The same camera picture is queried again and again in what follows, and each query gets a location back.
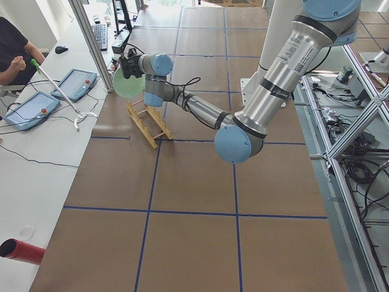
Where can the grabber stick with green tip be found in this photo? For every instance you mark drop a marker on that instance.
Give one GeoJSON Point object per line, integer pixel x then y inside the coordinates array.
{"type": "Point", "coordinates": [80, 114]}

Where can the person in black shirt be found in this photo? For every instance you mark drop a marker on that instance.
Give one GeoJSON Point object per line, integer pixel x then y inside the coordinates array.
{"type": "Point", "coordinates": [16, 55]}

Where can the black computer mouse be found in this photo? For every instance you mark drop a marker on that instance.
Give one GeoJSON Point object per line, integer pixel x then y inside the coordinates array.
{"type": "Point", "coordinates": [61, 49]}

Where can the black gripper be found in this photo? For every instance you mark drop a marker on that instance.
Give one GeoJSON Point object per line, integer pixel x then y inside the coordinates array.
{"type": "Point", "coordinates": [134, 64]}

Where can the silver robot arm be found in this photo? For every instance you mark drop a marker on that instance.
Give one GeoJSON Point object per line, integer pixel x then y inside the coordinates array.
{"type": "Point", "coordinates": [297, 32]}

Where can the aluminium side frame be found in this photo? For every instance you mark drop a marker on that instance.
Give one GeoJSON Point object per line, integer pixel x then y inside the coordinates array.
{"type": "Point", "coordinates": [345, 121]}

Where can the grey aluminium frame post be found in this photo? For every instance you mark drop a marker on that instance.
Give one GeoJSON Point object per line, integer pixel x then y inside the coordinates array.
{"type": "Point", "coordinates": [83, 21]}

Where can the black keyboard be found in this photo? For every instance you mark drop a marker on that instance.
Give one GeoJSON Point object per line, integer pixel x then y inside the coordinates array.
{"type": "Point", "coordinates": [100, 32]}

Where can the blue teach pendant near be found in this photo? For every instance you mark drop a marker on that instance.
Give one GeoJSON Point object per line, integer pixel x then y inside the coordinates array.
{"type": "Point", "coordinates": [33, 111]}

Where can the wooden plate rack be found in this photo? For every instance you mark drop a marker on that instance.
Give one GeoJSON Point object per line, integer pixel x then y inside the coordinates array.
{"type": "Point", "coordinates": [149, 122]}

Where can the light green round plate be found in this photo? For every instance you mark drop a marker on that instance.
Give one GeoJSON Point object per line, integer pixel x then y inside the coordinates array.
{"type": "Point", "coordinates": [128, 88]}

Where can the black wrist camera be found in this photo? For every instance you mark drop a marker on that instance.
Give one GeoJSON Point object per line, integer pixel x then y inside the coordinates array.
{"type": "Point", "coordinates": [132, 52]}

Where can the blue teach pendant far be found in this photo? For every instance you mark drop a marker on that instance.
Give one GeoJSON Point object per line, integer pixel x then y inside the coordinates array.
{"type": "Point", "coordinates": [77, 83]}

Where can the blue teach pendant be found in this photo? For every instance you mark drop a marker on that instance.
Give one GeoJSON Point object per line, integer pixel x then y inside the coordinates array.
{"type": "Point", "coordinates": [33, 111]}
{"type": "Point", "coordinates": [77, 83]}

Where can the red metal bottle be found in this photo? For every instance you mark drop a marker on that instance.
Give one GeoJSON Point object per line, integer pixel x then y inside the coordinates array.
{"type": "Point", "coordinates": [22, 251]}

